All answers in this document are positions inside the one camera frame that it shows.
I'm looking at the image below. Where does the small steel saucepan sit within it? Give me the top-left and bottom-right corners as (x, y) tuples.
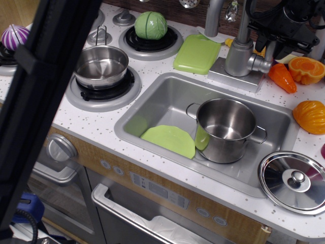
(74, 25), (129, 90)

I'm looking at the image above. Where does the green toy cabbage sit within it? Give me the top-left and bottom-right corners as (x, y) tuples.
(134, 11), (168, 40)

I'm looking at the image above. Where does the silver stove knob rear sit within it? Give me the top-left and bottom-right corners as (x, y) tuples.
(113, 9), (136, 26)

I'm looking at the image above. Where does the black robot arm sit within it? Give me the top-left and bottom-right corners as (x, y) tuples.
(245, 1), (324, 59)

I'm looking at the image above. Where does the orange toy pepper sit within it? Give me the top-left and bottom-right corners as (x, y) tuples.
(292, 101), (324, 135)

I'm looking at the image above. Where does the steel pot lid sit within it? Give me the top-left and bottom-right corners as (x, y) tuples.
(257, 151), (324, 215)

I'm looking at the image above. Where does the purple striped toy onion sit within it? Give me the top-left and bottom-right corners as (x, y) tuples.
(1, 24), (29, 51)

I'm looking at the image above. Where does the grey sink basin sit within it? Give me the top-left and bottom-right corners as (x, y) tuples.
(114, 73), (299, 198)

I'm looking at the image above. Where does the rear stove burner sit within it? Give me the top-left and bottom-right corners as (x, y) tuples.
(118, 26), (183, 61)

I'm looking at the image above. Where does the purple toy at edge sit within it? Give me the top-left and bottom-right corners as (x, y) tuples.
(320, 144), (325, 159)

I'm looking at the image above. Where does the blue clamp with cable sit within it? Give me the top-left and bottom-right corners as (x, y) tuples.
(12, 192), (45, 243)

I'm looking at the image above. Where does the stove burner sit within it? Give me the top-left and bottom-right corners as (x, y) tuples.
(118, 26), (183, 61)
(66, 67), (141, 112)
(92, 10), (105, 30)

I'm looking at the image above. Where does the orange toy carrot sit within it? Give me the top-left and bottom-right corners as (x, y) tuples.
(268, 63), (297, 94)

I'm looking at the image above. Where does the grey curved pipe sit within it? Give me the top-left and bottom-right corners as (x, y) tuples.
(205, 0), (224, 37)

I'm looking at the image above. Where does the far left stove burner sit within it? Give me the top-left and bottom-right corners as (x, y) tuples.
(92, 10), (105, 30)

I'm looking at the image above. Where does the green cutting board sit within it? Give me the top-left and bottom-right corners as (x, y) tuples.
(173, 34), (221, 75)

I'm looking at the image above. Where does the silver faucet with base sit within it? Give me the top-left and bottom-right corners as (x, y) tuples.
(208, 1), (265, 93)

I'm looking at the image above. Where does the tall steel pot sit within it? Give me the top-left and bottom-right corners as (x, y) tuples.
(185, 98), (268, 164)

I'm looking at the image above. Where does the oven door handle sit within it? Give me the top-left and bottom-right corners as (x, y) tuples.
(32, 162), (77, 187)

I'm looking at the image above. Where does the green plastic plate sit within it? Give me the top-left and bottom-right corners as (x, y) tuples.
(140, 125), (196, 159)

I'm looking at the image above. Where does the silver oven knob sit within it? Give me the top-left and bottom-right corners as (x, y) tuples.
(46, 133), (78, 162)

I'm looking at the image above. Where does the dishwasher door handle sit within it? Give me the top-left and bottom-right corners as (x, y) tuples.
(91, 183), (214, 244)

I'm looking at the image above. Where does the orange toy half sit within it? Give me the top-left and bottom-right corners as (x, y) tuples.
(288, 56), (324, 85)

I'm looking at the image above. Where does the yellow toy corn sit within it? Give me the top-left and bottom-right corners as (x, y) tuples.
(224, 38), (234, 47)

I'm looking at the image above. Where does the silver faucet lever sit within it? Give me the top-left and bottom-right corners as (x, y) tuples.
(247, 41), (276, 74)

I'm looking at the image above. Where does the silver stove knob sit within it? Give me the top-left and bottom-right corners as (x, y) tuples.
(86, 28), (112, 46)
(113, 9), (136, 26)

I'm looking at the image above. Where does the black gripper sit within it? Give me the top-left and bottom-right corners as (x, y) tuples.
(247, 5), (320, 60)

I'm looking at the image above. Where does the black foreground frame post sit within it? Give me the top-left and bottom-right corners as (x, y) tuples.
(1, 1), (101, 231)

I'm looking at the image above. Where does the silver stove knob middle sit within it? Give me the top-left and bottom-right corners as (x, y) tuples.
(86, 28), (112, 46)

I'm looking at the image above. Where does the front stove burner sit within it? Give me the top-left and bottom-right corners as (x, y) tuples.
(66, 67), (141, 112)

